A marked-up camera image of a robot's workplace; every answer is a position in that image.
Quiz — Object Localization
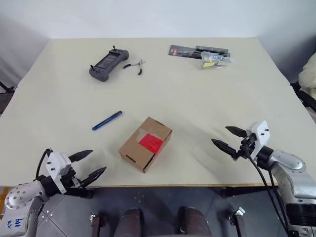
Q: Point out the dark table leg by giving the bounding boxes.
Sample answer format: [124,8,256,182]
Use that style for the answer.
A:
[89,212,107,237]
[226,206,246,237]

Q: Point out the black-handled pliers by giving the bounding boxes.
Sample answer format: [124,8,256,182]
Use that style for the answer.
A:
[122,58,146,76]

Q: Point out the red tape patch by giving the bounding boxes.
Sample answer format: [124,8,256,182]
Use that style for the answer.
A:
[139,134,165,152]

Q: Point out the blue utility knife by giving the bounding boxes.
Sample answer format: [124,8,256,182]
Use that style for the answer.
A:
[92,110,123,131]

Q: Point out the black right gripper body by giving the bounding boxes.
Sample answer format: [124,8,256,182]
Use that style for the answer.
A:
[232,134,258,161]

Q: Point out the dark rounded shape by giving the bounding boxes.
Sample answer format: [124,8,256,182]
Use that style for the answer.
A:
[118,207,147,237]
[177,206,211,237]

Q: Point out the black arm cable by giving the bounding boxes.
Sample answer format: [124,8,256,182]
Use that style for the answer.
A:
[240,142,291,237]
[36,147,53,183]

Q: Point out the long black package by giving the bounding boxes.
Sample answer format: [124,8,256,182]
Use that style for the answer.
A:
[196,45,232,59]

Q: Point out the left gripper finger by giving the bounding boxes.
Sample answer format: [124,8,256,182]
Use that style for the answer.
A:
[79,166,107,188]
[68,149,94,163]

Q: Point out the brown cardboard box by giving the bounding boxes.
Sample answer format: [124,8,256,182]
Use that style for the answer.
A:
[118,116,173,174]

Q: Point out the black metal stand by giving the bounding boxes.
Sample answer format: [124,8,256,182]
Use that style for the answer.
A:
[290,82,316,112]

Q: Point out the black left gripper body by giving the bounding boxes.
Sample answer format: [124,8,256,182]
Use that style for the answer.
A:
[60,162,86,190]

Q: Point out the black tripod leg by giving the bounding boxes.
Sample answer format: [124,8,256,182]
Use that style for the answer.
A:
[0,80,15,94]

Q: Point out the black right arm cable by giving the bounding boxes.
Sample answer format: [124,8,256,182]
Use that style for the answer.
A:
[240,142,291,237]

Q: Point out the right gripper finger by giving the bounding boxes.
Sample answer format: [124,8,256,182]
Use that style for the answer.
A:
[211,138,239,159]
[225,125,247,139]

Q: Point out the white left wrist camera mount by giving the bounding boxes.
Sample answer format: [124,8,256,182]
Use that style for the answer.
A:
[45,151,75,195]

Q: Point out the black table frame bar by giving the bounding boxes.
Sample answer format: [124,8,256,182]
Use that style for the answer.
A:
[220,186,278,198]

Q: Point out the black blister card pack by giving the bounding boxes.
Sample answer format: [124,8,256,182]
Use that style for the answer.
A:
[168,44,207,59]

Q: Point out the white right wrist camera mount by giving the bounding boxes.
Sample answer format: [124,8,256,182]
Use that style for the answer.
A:
[245,120,271,156]

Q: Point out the grey handheld controller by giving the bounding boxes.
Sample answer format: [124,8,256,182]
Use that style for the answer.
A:
[88,44,130,82]

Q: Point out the white bag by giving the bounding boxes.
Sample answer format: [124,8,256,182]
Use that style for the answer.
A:
[298,54,316,90]

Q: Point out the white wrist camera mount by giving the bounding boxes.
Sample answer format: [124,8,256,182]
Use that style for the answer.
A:
[45,151,75,195]
[245,120,271,156]

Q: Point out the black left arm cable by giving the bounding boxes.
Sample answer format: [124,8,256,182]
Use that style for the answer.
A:
[36,147,53,183]

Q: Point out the clear plastic bag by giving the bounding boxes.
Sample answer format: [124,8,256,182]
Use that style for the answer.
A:
[198,51,233,70]

